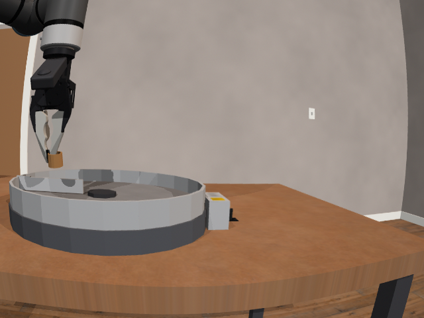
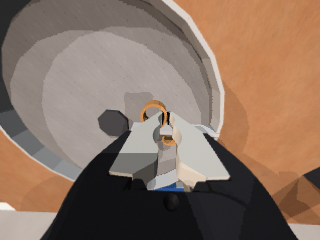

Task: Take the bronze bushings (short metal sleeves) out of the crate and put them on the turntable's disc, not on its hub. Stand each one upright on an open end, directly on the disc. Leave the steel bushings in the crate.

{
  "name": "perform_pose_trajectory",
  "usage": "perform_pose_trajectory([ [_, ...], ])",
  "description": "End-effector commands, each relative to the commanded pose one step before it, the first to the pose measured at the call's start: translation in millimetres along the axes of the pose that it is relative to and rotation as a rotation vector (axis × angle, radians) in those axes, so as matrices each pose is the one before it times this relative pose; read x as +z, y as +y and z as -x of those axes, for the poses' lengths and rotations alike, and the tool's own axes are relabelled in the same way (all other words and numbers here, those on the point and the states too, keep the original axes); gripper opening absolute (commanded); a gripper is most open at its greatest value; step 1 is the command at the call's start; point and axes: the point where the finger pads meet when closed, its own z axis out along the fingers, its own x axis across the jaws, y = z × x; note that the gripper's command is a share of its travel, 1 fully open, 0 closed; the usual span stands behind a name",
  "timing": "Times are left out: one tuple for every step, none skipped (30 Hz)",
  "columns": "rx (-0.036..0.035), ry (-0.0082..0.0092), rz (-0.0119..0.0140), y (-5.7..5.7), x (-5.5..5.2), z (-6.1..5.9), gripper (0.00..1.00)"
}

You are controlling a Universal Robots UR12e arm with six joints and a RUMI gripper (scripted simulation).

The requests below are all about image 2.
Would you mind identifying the blue crate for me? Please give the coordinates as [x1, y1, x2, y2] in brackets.
[154, 182, 184, 191]

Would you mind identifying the bronze bushing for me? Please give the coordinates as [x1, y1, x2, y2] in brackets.
[162, 135, 176, 146]
[140, 100, 168, 128]

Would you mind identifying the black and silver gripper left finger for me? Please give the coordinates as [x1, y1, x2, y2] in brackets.
[40, 111, 164, 240]

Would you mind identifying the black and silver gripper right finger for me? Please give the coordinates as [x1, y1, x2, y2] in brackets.
[167, 111, 298, 240]

